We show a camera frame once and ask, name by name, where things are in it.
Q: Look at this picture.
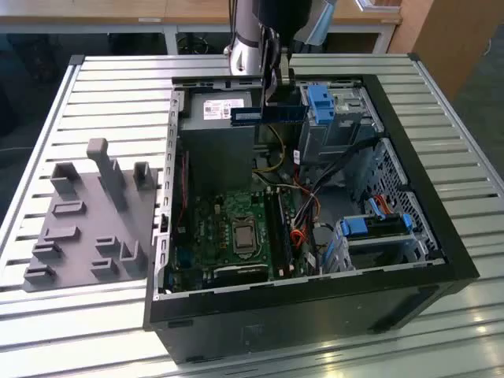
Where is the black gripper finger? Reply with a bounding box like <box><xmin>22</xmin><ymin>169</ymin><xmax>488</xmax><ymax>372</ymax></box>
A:
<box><xmin>258</xmin><ymin>25</ymin><xmax>281</xmax><ymax>106</ymax></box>
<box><xmin>275</xmin><ymin>46</ymin><xmax>296</xmax><ymax>102</ymax></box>

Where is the blue RAM stick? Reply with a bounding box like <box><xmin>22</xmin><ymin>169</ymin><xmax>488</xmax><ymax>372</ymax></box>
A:
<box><xmin>229</xmin><ymin>103</ymin><xmax>309</xmax><ymax>127</ymax></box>

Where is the black RAM slot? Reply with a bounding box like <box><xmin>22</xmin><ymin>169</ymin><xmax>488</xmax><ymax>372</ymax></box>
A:
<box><xmin>263</xmin><ymin>187</ymin><xmax>285</xmax><ymax>281</ymax></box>

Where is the blue disk carrier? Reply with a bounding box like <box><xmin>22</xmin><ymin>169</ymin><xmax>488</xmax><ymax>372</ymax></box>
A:
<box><xmin>308</xmin><ymin>84</ymin><xmax>335</xmax><ymax>125</ymax></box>

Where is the grey power supply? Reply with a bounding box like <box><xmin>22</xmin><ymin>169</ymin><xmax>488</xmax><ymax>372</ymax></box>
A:
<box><xmin>179</xmin><ymin>88</ymin><xmax>258</xmax><ymax>191</ymax></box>

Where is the metal socket cover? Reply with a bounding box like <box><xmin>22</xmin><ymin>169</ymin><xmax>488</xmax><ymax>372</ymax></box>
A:
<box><xmin>231</xmin><ymin>217</ymin><xmax>258</xmax><ymax>261</ymax></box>

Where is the wooden cabinet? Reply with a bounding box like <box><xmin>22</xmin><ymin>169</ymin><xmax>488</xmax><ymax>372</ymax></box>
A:
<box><xmin>388</xmin><ymin>0</ymin><xmax>504</xmax><ymax>102</ymax></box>

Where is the silver CPU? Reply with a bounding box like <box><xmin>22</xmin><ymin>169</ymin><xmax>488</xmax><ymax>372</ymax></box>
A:
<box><xmin>235</xmin><ymin>228</ymin><xmax>254</xmax><ymax>253</ymax></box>

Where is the hard disk in blue carrier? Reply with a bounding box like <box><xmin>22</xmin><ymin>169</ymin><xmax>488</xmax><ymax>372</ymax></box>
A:
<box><xmin>336</xmin><ymin>214</ymin><xmax>414</xmax><ymax>239</ymax></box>

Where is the green motherboard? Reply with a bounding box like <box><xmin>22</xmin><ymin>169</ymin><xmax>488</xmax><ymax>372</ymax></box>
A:
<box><xmin>171</xmin><ymin>188</ymin><xmax>312</xmax><ymax>292</ymax></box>

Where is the metal disk bay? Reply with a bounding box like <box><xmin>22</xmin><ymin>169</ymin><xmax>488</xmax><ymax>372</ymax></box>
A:
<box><xmin>322</xmin><ymin>214</ymin><xmax>443</xmax><ymax>273</ymax></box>

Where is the black graphics card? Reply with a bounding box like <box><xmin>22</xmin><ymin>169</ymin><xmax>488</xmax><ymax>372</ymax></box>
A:
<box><xmin>212</xmin><ymin>264</ymin><xmax>269</xmax><ymax>286</ymax></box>

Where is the black PC case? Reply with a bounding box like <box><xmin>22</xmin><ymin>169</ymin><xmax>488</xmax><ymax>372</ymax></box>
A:
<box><xmin>142</xmin><ymin>72</ymin><xmax>480</xmax><ymax>365</ymax></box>

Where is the grey parts rack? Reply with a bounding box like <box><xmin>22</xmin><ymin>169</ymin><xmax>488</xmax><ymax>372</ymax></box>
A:
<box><xmin>23</xmin><ymin>137</ymin><xmax>161</xmax><ymax>293</ymax></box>

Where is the black cable bundle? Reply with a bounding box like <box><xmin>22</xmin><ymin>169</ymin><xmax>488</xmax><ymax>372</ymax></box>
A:
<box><xmin>309</xmin><ymin>135</ymin><xmax>380</xmax><ymax>195</ymax></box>

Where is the wooden desk white frame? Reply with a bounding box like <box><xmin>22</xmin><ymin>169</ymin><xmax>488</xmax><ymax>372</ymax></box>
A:
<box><xmin>0</xmin><ymin>0</ymin><xmax>403</xmax><ymax>55</ymax></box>

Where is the blue flat wire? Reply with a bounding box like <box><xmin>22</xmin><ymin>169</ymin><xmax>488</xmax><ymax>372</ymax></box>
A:
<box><xmin>368</xmin><ymin>198</ymin><xmax>386</xmax><ymax>220</ymax></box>

